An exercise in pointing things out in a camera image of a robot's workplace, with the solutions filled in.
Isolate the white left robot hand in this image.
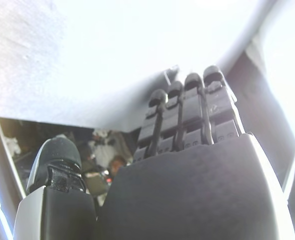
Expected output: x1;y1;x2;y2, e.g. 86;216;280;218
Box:
12;65;295;240

